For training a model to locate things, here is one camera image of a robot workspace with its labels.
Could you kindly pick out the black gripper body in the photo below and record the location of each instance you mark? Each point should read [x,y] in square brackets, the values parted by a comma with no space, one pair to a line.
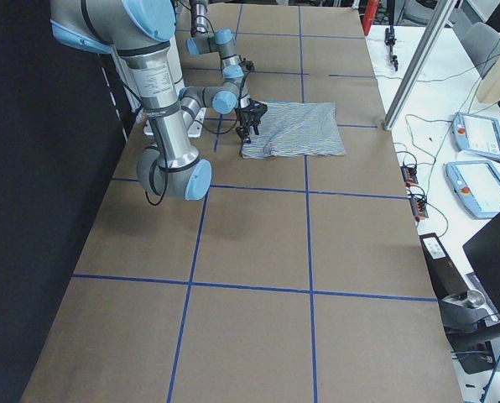
[247,115]

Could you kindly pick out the striped polo shirt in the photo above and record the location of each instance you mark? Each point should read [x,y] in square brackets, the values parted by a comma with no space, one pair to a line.
[290,129]

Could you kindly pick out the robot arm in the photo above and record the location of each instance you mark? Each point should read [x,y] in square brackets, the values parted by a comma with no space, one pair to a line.
[141,33]
[205,40]

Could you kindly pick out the orange connector hub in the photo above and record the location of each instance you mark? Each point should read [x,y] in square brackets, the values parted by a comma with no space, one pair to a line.
[418,205]
[409,174]

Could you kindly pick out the red cylinder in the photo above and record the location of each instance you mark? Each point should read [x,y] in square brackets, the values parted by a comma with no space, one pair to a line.
[369,15]

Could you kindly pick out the upper teach pendant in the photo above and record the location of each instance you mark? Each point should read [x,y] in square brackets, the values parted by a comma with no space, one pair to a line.
[477,134]

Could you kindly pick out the teach pendant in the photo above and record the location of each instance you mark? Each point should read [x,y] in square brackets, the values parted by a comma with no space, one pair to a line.
[477,134]
[477,185]

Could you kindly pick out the lower teach pendant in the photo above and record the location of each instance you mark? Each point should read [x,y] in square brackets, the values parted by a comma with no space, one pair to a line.
[477,185]

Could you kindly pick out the grey office chair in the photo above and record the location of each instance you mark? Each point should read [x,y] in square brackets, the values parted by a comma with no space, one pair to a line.
[482,44]

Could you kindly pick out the black power strip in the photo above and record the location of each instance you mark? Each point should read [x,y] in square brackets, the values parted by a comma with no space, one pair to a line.
[445,277]

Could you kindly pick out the black stand with knob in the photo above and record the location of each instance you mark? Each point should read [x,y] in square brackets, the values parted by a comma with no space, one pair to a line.
[472,332]

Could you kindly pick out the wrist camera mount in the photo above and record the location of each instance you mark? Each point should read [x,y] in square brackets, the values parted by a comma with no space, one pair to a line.
[261,108]
[247,66]

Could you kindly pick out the aluminium frame post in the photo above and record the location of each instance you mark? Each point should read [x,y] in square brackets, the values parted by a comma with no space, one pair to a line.
[427,42]

